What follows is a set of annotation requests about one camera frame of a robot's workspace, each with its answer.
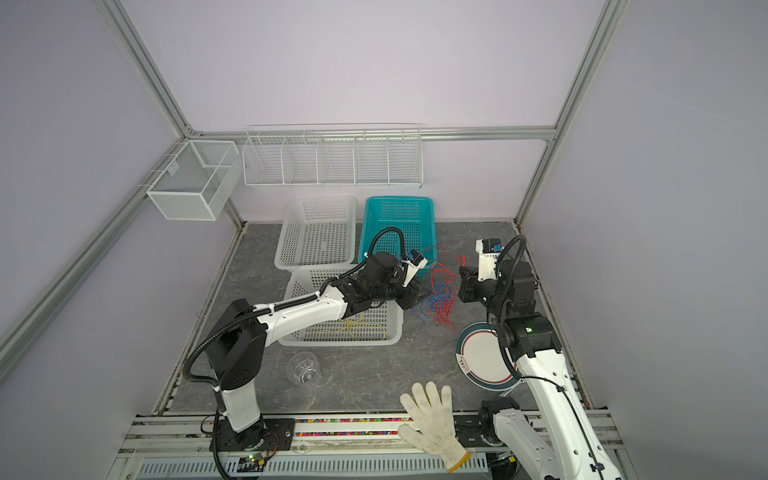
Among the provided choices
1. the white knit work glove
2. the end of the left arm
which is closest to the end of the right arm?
the end of the left arm

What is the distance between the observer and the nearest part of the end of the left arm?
73cm

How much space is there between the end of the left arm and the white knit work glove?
25cm

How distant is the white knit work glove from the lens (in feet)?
2.33

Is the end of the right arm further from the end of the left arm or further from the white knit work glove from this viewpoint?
the white knit work glove
